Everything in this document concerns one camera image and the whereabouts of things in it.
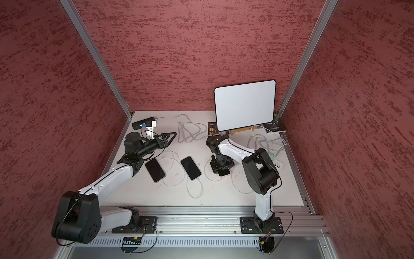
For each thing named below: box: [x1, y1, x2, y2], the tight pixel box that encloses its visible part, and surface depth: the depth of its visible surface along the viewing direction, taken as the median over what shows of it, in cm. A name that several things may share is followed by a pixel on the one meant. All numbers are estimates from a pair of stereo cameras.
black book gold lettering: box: [208, 121, 221, 136], surface depth 112 cm
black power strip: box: [131, 116, 156, 131], surface depth 112 cm
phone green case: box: [180, 155, 202, 180], surface depth 94 cm
